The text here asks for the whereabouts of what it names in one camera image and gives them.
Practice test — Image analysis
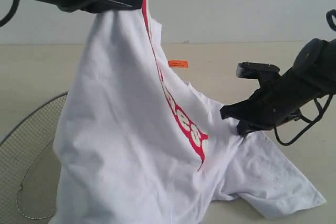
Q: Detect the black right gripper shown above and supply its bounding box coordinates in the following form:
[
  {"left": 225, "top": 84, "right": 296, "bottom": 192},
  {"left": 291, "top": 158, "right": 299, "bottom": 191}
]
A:
[{"left": 220, "top": 77, "right": 302, "bottom": 136}]

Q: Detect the white t-shirt red print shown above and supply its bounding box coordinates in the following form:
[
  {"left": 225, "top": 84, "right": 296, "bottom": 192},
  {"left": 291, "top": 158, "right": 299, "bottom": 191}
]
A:
[{"left": 51, "top": 0, "right": 326, "bottom": 223}]

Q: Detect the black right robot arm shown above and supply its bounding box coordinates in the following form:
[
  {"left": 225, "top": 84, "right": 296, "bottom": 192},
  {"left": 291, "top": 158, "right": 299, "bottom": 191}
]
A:
[{"left": 220, "top": 38, "right": 335, "bottom": 135}]

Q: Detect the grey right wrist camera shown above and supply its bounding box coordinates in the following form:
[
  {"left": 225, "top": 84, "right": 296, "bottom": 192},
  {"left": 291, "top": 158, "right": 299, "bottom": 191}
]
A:
[{"left": 236, "top": 62, "right": 280, "bottom": 82}]

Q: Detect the metal wire mesh basket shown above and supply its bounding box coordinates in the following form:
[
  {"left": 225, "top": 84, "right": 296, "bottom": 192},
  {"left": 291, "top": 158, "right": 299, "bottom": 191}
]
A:
[{"left": 1, "top": 92, "right": 68, "bottom": 223}]

